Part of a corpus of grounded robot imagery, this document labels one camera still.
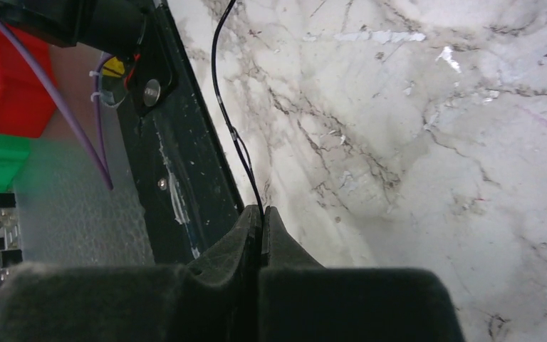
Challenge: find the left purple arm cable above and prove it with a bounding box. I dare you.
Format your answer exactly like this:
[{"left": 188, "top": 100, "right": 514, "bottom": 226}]
[{"left": 0, "top": 9, "right": 135, "bottom": 192}]

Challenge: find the red storage bin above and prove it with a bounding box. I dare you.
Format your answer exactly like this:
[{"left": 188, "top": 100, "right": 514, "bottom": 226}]
[{"left": 0, "top": 32, "right": 56, "bottom": 138}]

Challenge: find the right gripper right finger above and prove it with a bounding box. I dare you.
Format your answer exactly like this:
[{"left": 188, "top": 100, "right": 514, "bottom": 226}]
[{"left": 258, "top": 207, "right": 464, "bottom": 341}]

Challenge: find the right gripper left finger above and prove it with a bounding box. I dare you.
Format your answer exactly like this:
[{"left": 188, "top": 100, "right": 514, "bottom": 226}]
[{"left": 0, "top": 205, "right": 261, "bottom": 341}]

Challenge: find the black thin wire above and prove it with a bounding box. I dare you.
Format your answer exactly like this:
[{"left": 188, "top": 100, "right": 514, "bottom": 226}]
[{"left": 210, "top": 0, "right": 266, "bottom": 223}]

